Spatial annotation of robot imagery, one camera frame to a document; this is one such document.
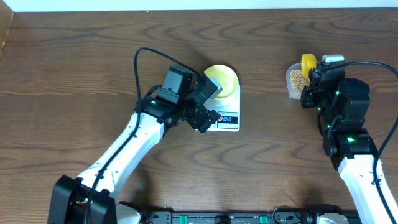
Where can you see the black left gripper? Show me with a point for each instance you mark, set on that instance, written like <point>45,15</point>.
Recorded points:
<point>203,109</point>

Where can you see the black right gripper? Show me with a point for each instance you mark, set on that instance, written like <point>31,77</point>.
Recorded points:
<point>306,98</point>

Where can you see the yellow measuring scoop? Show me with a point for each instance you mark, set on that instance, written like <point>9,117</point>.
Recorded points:
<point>308,62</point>

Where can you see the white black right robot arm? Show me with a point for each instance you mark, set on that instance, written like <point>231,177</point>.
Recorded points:
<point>342,103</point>

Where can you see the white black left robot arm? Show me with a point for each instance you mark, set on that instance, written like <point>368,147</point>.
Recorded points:
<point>92,196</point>

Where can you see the white digital kitchen scale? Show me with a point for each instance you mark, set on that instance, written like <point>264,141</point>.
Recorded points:
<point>230,111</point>

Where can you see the pale yellow bowl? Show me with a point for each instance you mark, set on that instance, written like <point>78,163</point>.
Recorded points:
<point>226,77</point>

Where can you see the clear container of soybeans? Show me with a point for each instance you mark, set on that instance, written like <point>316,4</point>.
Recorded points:
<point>296,81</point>

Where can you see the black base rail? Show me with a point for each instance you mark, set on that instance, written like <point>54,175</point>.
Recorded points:
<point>280,216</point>

